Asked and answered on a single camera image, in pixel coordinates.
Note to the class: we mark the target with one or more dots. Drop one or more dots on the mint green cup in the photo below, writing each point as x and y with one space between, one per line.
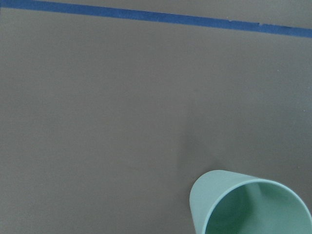
224 202

